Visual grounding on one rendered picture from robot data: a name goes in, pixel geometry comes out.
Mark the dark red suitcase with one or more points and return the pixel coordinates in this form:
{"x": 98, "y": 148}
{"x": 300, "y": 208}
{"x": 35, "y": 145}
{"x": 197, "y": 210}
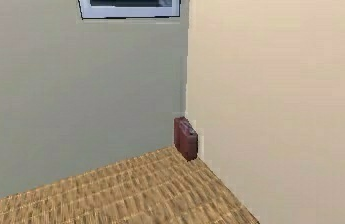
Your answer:
{"x": 186, "y": 138}

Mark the white framed window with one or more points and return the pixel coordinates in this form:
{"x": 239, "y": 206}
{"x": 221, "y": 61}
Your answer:
{"x": 130, "y": 12}

